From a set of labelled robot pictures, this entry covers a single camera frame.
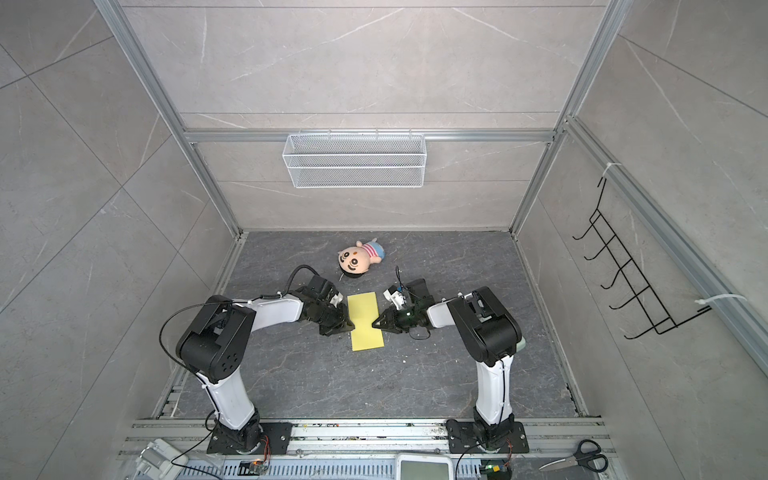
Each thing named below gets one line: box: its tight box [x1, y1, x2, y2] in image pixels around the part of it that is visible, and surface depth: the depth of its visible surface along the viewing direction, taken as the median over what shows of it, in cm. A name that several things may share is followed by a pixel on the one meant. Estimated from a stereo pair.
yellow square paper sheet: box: [347, 292, 384, 351], surface depth 95 cm
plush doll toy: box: [338, 238, 386, 278], surface depth 105 cm
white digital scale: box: [396, 453, 454, 480], surface depth 67 cm
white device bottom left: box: [133, 438, 188, 480], surface depth 70 cm
